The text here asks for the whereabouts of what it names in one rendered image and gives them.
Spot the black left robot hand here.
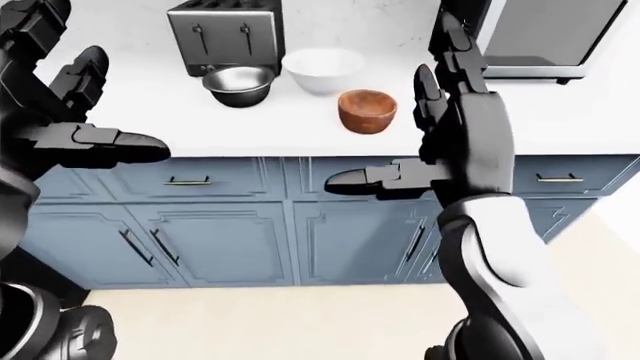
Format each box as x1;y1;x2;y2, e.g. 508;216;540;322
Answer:
0;0;172;171

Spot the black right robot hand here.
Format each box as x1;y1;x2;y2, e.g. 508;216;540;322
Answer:
324;9;516;209

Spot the brown wooden bowl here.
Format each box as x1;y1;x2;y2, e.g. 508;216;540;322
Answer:
337;88;399;135

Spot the white ceramic bowl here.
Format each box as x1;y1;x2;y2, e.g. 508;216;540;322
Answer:
281;48;366;98

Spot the stainless steel bowl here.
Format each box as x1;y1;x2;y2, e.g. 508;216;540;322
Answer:
201;66;276;109

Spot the silver four-slot toaster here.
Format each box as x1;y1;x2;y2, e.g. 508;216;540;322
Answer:
166;0;288;79

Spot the black robot leg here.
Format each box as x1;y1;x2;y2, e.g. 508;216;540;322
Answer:
0;281;120;360

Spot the blue kitchen cabinet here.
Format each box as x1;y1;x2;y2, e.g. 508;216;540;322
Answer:
19;153;640;291

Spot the metal drawer handle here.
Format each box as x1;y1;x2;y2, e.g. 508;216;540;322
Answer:
535;172;584;184
164;174;212;186

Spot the black cabinet door handle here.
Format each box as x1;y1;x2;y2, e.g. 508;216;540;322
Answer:
118;229;154;268
404;225;425;263
148;228;180;267

